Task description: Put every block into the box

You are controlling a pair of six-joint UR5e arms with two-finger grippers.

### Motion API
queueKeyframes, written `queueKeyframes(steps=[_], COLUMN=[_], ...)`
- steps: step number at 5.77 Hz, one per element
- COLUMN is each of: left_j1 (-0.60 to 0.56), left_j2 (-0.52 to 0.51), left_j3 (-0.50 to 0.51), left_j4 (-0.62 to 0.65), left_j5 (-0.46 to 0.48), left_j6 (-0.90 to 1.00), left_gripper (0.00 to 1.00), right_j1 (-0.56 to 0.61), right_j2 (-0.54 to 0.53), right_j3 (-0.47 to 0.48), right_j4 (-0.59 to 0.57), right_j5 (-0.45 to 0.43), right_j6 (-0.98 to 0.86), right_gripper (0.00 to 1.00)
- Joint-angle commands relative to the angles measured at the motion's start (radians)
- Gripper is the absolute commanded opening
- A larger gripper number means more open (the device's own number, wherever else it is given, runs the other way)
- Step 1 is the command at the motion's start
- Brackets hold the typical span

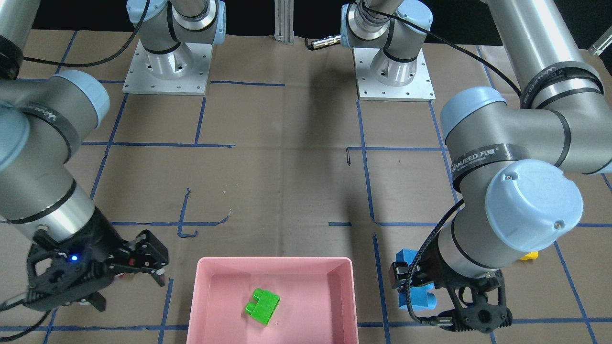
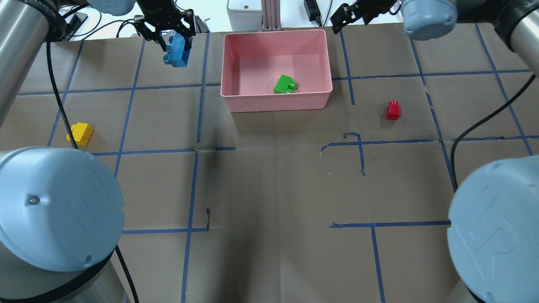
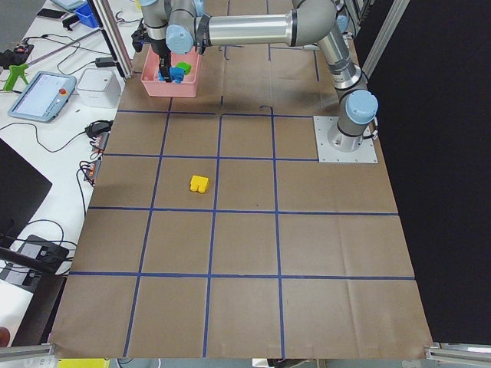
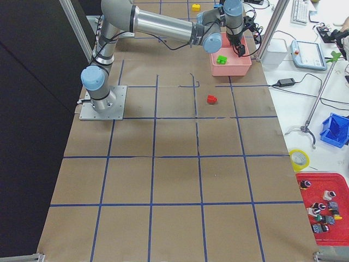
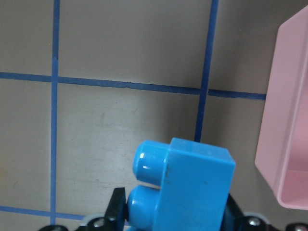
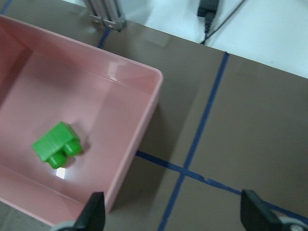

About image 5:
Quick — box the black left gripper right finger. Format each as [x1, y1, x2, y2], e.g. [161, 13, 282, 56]
[220, 194, 244, 231]

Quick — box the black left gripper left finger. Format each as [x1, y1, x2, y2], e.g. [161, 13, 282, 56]
[103, 187, 127, 231]

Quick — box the blue toy block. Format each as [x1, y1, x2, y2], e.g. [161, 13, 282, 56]
[128, 138, 236, 231]

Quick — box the pink plastic box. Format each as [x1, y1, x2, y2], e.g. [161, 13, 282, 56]
[255, 8, 308, 210]

